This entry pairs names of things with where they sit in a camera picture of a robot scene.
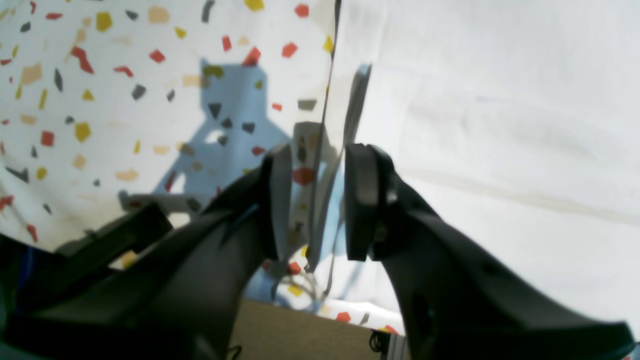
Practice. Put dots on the white T-shirt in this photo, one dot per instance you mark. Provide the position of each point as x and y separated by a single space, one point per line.
517 120

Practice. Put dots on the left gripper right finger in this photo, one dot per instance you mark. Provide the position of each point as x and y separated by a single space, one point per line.
457 301

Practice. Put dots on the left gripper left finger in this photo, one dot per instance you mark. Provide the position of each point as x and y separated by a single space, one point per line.
147 291

